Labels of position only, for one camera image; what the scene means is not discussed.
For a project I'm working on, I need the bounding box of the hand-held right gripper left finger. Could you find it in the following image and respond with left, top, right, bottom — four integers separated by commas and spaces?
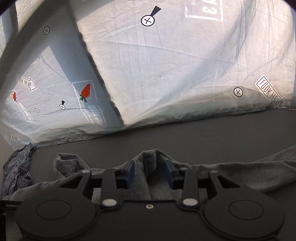
59, 160, 136, 208

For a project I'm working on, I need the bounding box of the grey zip hoodie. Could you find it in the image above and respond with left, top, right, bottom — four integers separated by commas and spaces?
7, 145, 296, 202

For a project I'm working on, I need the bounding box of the plaid checked shirt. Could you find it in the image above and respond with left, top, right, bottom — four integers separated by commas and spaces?
1, 142, 37, 200

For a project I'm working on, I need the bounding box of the light blue t-shirt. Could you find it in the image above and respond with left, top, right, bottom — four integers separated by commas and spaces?
5, 144, 31, 176

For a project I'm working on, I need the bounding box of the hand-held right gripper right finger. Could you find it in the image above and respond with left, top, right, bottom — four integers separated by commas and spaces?
165, 159, 242, 207

